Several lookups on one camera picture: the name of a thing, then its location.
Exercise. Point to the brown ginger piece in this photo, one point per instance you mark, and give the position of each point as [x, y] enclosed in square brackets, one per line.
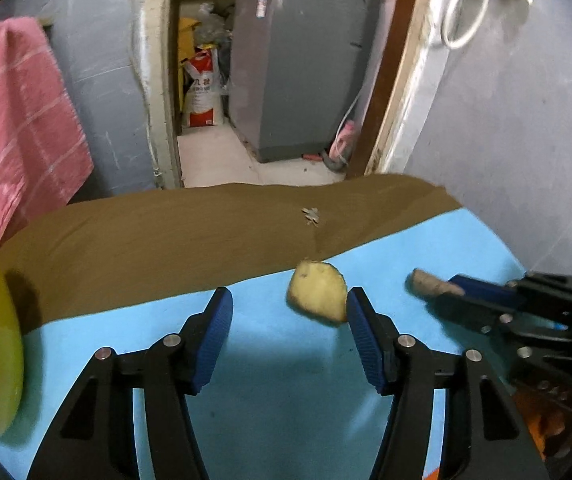
[431, 282]

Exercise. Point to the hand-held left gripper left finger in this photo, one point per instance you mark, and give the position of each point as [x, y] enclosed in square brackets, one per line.
[210, 345]

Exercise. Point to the door frame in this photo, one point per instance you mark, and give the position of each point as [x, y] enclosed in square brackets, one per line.
[158, 85]

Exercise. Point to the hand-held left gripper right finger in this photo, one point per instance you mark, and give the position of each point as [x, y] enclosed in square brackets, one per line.
[366, 340]

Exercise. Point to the pink plastic item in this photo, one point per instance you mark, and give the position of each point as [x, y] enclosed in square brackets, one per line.
[343, 140]

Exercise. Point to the pink checked cloth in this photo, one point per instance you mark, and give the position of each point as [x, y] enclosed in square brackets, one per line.
[10, 125]

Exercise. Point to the grey washing machine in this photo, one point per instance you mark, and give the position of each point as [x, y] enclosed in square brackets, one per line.
[296, 70]

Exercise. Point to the white and red sack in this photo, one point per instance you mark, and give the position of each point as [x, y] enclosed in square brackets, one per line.
[203, 95]

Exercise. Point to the yellow container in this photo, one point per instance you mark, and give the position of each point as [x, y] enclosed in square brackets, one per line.
[185, 35]

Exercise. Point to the crumpled plastic bags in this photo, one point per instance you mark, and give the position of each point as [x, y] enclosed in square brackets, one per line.
[213, 27]

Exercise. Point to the pale yellow potato piece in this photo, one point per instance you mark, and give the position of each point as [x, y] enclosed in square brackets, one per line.
[316, 290]

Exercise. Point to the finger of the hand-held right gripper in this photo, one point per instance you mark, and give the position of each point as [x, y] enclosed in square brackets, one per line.
[466, 312]
[486, 291]

